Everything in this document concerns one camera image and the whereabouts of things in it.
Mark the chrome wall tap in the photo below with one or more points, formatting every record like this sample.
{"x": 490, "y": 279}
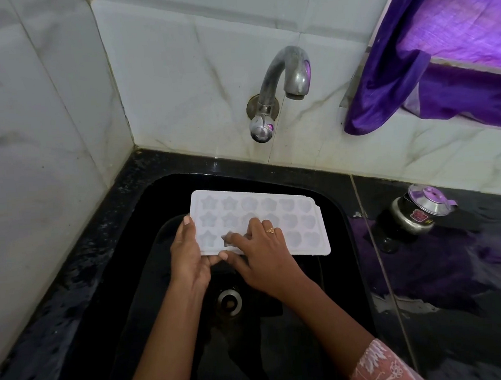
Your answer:
{"x": 289, "y": 72}

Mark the small steel pot with lid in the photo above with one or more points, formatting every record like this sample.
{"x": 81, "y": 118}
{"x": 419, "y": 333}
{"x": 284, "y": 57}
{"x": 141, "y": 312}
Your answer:
{"x": 421, "y": 215}

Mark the white ice tray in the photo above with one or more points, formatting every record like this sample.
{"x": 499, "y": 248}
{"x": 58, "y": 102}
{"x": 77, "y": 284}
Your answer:
{"x": 296, "y": 223}

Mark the person's right forearm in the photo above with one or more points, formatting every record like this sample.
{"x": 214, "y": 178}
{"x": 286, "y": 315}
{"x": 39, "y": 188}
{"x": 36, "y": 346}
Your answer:
{"x": 330, "y": 324}

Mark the person's left forearm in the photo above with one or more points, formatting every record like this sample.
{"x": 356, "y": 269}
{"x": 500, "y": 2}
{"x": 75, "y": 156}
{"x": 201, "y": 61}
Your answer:
{"x": 168, "y": 354}

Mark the steel sink drain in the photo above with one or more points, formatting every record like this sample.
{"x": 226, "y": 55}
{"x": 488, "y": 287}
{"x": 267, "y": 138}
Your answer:
{"x": 230, "y": 301}

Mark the person's right hand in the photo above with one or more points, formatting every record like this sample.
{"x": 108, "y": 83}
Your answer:
{"x": 264, "y": 260}

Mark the purple curtain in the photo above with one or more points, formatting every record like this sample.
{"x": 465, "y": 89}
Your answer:
{"x": 457, "y": 11}

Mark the pink floral sleeve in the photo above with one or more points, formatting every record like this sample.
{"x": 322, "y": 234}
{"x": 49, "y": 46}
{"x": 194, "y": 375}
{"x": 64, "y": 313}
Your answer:
{"x": 385, "y": 367}

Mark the person's left hand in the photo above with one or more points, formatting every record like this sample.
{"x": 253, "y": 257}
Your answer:
{"x": 189, "y": 261}

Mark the black sink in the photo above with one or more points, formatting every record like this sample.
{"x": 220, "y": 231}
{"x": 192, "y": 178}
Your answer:
{"x": 267, "y": 346}

